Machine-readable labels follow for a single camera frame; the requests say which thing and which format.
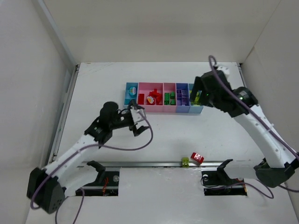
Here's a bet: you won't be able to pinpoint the red flower printed lego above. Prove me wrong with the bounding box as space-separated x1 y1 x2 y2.
146 96 156 105

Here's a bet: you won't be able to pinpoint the left light blue bin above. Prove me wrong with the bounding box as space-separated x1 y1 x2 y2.
123 82 138 108

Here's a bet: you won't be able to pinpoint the light blue bin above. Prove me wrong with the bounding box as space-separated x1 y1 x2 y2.
188 83 203 115
123 82 138 108

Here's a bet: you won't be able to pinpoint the small pink bin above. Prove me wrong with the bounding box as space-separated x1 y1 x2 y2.
163 83 176 113

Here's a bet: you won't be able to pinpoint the purple cable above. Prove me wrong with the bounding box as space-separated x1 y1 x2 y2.
30 105 154 224
208 55 299 199

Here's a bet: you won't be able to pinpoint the large pink bin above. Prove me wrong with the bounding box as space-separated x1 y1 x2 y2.
137 82 164 113

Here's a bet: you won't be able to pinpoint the metal table rail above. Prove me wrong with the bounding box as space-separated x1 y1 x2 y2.
98 159 263 168

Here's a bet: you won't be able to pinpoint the green lego brick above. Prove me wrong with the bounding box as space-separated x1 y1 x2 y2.
170 91 176 105

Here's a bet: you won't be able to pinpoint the right light blue bin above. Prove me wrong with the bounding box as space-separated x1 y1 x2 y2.
188 83 203 115

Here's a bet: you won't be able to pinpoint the lime lego brick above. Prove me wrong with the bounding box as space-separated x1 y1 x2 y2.
191 91 201 106
182 157 189 168

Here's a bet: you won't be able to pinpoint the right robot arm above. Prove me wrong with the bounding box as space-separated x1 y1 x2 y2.
189 70 299 188

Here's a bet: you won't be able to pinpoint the teal frog printed lego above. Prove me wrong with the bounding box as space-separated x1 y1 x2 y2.
128 86 137 97

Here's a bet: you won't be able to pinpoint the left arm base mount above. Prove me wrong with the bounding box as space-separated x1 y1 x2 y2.
82 161 120 196

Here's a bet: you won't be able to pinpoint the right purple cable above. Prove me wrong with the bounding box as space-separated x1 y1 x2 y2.
208 55 299 199

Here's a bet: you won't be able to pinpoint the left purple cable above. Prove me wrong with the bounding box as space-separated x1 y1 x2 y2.
30 105 154 224

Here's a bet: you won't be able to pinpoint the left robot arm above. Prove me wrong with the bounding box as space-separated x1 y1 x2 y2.
27 101 152 214

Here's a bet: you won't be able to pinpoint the purple lego piece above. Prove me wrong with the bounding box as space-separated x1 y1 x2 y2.
177 89 188 106

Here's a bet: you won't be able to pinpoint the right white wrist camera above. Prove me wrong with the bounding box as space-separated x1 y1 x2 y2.
217 65 230 78

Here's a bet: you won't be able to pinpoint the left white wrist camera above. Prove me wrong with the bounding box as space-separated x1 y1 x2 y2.
130 107 146 125

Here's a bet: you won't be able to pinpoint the red lego pieces in bin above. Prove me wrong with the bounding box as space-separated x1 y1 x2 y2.
148 89 163 105

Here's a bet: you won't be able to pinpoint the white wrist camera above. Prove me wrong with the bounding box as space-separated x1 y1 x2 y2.
217 65 230 78
130 107 146 125

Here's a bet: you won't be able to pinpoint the red printed lego brick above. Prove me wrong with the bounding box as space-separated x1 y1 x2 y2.
191 153 204 164

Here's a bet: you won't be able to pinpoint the green lego plate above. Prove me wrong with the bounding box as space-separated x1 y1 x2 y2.
164 92 170 105

